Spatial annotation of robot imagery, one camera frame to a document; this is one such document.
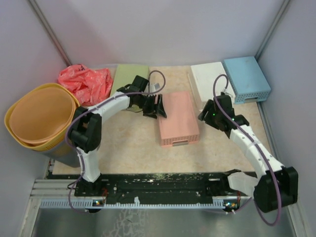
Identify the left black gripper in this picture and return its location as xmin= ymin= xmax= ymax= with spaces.
xmin=137 ymin=94 xmax=167 ymax=120

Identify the pink perforated plastic basket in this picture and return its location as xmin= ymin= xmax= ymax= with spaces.
xmin=158 ymin=91 xmax=200 ymax=147

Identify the white perforated plastic basket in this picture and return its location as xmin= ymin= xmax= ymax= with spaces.
xmin=188 ymin=62 xmax=226 ymax=111

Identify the green perforated plastic basket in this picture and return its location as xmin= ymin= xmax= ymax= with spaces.
xmin=110 ymin=64 xmax=150 ymax=113

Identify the blue perforated plastic basket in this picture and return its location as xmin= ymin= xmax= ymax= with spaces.
xmin=223 ymin=56 xmax=271 ymax=104

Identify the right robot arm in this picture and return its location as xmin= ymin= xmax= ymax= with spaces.
xmin=198 ymin=94 xmax=298 ymax=213

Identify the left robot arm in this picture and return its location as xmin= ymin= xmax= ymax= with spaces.
xmin=65 ymin=76 xmax=167 ymax=196

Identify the red plastic bag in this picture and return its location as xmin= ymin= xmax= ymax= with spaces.
xmin=58 ymin=64 xmax=114 ymax=106

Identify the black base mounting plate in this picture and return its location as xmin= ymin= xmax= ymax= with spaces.
xmin=75 ymin=172 xmax=239 ymax=204

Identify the grey plastic bin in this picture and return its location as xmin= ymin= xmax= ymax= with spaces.
xmin=40 ymin=141 xmax=80 ymax=168

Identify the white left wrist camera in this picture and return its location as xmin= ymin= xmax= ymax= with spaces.
xmin=150 ymin=83 xmax=161 ymax=92

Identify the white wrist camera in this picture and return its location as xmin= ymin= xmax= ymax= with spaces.
xmin=221 ymin=89 xmax=233 ymax=97
xmin=150 ymin=83 xmax=161 ymax=92

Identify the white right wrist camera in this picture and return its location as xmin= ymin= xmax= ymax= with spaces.
xmin=221 ymin=89 xmax=233 ymax=97

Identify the white slotted cable duct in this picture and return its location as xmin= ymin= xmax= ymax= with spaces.
xmin=39 ymin=198 xmax=237 ymax=209

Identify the aluminium frame rail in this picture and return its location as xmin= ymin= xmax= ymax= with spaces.
xmin=29 ymin=179 xmax=79 ymax=198

